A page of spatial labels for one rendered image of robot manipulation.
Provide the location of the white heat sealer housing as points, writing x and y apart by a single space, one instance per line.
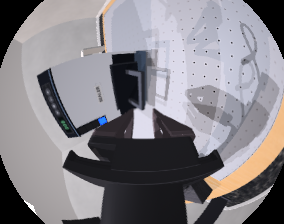
84 93

